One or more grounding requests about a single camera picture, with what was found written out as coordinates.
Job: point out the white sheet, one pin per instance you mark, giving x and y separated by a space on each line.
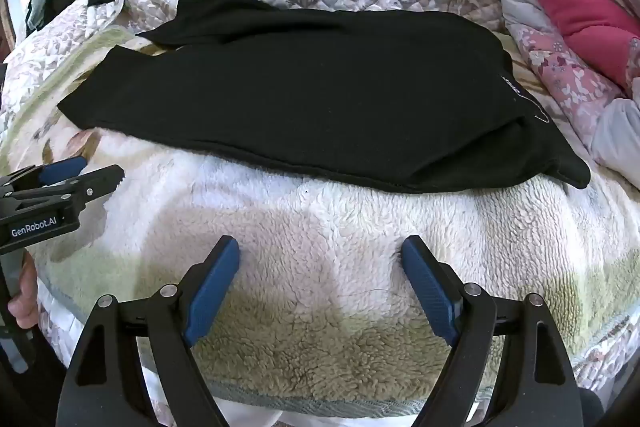
280 419

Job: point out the pink floral quilt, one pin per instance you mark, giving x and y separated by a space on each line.
555 57

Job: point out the pale white cloth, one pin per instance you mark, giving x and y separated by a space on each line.
617 137

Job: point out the magenta cloth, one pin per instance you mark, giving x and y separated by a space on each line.
582 14

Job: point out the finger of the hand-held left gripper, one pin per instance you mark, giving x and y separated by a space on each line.
62 171
97 184

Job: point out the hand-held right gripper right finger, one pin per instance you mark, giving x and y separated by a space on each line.
430 287

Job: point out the white green fleece blanket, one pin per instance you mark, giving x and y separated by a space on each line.
310 257

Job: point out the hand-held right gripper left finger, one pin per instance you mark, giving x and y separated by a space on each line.
212 287

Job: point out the person's left hand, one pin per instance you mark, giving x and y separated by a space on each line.
25 302

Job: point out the black pants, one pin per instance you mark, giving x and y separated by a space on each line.
320 107

